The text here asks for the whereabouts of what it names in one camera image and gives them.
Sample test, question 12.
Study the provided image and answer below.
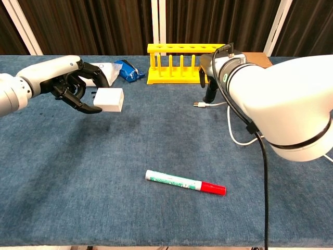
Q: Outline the brown cardboard box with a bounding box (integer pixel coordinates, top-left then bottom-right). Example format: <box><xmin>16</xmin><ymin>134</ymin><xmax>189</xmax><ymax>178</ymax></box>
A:
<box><xmin>243</xmin><ymin>52</ymin><xmax>273</xmax><ymax>69</ymax></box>

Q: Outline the white tissue packet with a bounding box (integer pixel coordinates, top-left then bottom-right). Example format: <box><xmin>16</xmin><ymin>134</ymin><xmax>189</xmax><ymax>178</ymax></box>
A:
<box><xmin>78</xmin><ymin>62</ymin><xmax>120</xmax><ymax>87</ymax></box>

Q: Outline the white marker with red cap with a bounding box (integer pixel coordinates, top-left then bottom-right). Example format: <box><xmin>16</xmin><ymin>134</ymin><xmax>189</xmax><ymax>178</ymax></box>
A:
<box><xmin>145</xmin><ymin>169</ymin><xmax>227</xmax><ymax>196</ymax></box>

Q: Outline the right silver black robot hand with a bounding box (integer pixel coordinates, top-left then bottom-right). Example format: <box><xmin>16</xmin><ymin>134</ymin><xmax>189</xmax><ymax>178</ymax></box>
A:
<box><xmin>198</xmin><ymin>49</ymin><xmax>247</xmax><ymax>103</ymax></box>

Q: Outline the white frame post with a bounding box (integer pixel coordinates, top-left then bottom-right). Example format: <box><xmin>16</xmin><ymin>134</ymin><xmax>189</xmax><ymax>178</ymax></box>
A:
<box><xmin>151</xmin><ymin>0</ymin><xmax>167</xmax><ymax>55</ymax></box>
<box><xmin>1</xmin><ymin>0</ymin><xmax>44</xmax><ymax>56</ymax></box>
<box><xmin>263</xmin><ymin>0</ymin><xmax>294</xmax><ymax>57</ymax></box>

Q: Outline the blue felt table mat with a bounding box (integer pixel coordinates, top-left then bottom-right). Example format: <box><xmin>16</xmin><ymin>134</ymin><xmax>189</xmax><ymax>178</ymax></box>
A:
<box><xmin>0</xmin><ymin>54</ymin><xmax>333</xmax><ymax>247</ymax></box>

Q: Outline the blue snack wrapper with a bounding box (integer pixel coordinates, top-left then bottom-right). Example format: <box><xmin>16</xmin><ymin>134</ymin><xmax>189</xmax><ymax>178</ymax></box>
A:
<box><xmin>113</xmin><ymin>59</ymin><xmax>146</xmax><ymax>84</ymax></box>

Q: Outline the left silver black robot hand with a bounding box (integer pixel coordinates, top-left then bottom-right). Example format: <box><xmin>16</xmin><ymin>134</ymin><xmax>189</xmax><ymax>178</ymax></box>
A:
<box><xmin>16</xmin><ymin>55</ymin><xmax>110</xmax><ymax>115</ymax></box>

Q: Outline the yellow test tube rack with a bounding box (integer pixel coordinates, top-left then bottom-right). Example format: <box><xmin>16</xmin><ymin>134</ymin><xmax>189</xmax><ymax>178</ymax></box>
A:
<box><xmin>146</xmin><ymin>43</ymin><xmax>226</xmax><ymax>85</ymax></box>

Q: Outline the white charger block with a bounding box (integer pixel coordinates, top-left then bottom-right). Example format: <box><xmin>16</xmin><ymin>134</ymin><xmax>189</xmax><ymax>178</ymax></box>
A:
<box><xmin>91</xmin><ymin>87</ymin><xmax>125</xmax><ymax>113</ymax></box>

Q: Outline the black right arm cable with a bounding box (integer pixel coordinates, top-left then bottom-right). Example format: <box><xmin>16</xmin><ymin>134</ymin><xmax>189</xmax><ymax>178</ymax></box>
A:
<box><xmin>212</xmin><ymin>43</ymin><xmax>269</xmax><ymax>250</ymax></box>

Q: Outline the white USB cable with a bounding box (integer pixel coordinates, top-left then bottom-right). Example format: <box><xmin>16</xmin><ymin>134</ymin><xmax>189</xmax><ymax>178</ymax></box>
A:
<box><xmin>193</xmin><ymin>101</ymin><xmax>333</xmax><ymax>164</ymax></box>

